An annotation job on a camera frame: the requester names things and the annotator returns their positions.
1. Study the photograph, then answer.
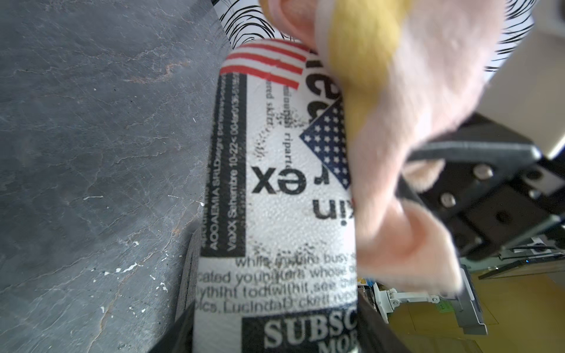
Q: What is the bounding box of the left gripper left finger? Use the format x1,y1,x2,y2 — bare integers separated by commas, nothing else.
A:
149,302,195,353

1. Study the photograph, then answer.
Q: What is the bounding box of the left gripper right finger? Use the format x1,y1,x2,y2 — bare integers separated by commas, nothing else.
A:
357,291,411,353

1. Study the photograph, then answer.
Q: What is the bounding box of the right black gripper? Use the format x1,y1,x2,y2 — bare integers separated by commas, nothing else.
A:
397,113,564,260

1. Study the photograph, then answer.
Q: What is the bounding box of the grey oval eyeglass case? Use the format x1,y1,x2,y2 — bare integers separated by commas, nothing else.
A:
175,222,202,320

